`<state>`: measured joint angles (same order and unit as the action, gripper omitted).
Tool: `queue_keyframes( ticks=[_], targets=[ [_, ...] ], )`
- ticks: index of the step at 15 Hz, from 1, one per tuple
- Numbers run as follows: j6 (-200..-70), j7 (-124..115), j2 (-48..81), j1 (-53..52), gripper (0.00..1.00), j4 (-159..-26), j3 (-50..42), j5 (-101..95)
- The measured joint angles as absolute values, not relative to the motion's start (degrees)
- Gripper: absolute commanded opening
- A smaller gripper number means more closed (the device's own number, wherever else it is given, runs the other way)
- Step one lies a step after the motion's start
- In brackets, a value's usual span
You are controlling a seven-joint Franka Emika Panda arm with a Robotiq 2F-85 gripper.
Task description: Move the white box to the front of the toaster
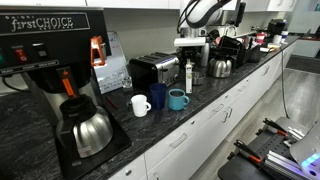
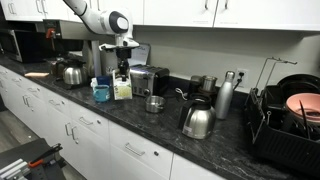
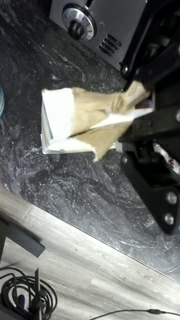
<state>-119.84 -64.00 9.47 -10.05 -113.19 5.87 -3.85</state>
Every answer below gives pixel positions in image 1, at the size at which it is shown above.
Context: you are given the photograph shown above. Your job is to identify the teal mug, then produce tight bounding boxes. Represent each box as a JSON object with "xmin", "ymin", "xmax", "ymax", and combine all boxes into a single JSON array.
[{"xmin": 167, "ymin": 87, "xmax": 191, "ymax": 112}]

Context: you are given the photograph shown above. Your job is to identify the white carton box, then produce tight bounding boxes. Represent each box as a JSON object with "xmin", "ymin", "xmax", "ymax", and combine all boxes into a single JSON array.
[{"xmin": 184, "ymin": 59, "xmax": 194, "ymax": 95}]

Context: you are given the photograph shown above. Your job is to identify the black commercial coffee machine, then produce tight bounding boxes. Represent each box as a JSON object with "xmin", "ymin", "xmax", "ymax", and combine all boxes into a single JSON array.
[{"xmin": 0, "ymin": 5, "xmax": 132, "ymax": 180}]

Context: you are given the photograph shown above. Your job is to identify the black drip coffee maker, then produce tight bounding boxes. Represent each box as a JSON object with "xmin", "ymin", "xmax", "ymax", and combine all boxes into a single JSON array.
[{"xmin": 266, "ymin": 18, "xmax": 289, "ymax": 38}]

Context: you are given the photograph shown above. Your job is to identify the small glass jar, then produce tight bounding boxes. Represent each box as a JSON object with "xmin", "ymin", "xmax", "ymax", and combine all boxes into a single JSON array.
[{"xmin": 121, "ymin": 75, "xmax": 134, "ymax": 90}]

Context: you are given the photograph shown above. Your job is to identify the steel carafe black handle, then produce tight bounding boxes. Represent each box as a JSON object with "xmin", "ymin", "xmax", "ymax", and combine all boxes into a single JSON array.
[{"xmin": 207, "ymin": 52, "xmax": 233, "ymax": 80}]

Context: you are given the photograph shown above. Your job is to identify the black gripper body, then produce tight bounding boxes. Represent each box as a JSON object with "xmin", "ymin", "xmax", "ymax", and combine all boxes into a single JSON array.
[{"xmin": 177, "ymin": 45, "xmax": 198, "ymax": 63}]

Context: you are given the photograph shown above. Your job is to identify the small steel bowl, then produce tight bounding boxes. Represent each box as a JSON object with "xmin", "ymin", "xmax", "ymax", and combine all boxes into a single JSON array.
[{"xmin": 192, "ymin": 71, "xmax": 205, "ymax": 86}]

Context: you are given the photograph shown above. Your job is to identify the black cart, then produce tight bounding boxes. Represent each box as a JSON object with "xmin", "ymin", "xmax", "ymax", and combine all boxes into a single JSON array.
[{"xmin": 217, "ymin": 115, "xmax": 320, "ymax": 180}]

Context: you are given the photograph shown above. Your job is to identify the white paper cup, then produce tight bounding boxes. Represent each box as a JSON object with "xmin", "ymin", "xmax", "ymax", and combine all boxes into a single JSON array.
[{"xmin": 272, "ymin": 33, "xmax": 283, "ymax": 45}]

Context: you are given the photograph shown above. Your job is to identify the black dish rack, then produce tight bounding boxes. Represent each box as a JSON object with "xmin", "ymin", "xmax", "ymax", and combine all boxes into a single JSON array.
[{"xmin": 217, "ymin": 35, "xmax": 263, "ymax": 67}]

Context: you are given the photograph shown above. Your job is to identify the grey device blue light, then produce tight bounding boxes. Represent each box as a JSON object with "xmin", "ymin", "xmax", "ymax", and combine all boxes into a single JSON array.
[{"xmin": 289, "ymin": 121, "xmax": 320, "ymax": 180}]

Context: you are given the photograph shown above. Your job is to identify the steel water bottle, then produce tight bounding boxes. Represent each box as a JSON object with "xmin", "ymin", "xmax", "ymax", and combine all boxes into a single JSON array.
[{"xmin": 200, "ymin": 41, "xmax": 211, "ymax": 68}]

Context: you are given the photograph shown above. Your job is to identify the black clamp orange tip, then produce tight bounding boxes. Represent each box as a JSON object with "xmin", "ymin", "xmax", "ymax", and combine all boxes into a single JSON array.
[
  {"xmin": 262, "ymin": 117, "xmax": 288, "ymax": 137},
  {"xmin": 233, "ymin": 139, "xmax": 265, "ymax": 164}
]

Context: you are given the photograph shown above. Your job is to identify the small whiteboard sign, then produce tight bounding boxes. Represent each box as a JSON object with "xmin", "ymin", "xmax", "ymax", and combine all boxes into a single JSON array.
[{"xmin": 92, "ymin": 31, "xmax": 131, "ymax": 95}]

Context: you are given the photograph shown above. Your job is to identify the white lower cabinets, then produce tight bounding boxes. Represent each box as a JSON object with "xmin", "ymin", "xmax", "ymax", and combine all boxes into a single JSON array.
[{"xmin": 107, "ymin": 39, "xmax": 301, "ymax": 180}]

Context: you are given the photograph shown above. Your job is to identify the white cabinets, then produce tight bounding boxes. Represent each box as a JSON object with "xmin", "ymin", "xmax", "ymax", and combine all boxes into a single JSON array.
[
  {"xmin": 107, "ymin": 39, "xmax": 301, "ymax": 180},
  {"xmin": 0, "ymin": 0, "xmax": 298, "ymax": 13}
]

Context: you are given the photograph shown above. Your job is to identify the red cup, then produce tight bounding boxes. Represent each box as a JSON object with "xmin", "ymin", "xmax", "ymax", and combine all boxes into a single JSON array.
[{"xmin": 255, "ymin": 32, "xmax": 267, "ymax": 46}]

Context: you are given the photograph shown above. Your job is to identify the white upper cabinets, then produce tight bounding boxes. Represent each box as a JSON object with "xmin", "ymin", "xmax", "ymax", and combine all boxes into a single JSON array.
[{"xmin": 0, "ymin": 0, "xmax": 298, "ymax": 13}]

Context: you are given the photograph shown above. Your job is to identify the steel carafe with label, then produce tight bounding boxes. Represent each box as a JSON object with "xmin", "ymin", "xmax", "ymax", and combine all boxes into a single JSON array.
[{"xmin": 55, "ymin": 93, "xmax": 115, "ymax": 160}]

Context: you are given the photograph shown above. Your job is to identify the black hanging cable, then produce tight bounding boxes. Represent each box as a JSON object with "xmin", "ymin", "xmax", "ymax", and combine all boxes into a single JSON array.
[{"xmin": 279, "ymin": 49, "xmax": 292, "ymax": 120}]

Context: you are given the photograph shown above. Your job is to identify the dark blue cup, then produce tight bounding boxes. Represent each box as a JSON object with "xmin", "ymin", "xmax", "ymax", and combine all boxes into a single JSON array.
[{"xmin": 148, "ymin": 82, "xmax": 168, "ymax": 111}]

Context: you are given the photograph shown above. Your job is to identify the black and silver toaster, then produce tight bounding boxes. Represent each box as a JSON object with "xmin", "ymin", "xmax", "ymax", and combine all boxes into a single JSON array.
[{"xmin": 128, "ymin": 51, "xmax": 181, "ymax": 93}]

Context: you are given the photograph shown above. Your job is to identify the white mug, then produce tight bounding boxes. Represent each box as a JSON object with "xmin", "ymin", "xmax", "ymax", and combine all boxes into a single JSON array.
[{"xmin": 130, "ymin": 94, "xmax": 152, "ymax": 119}]

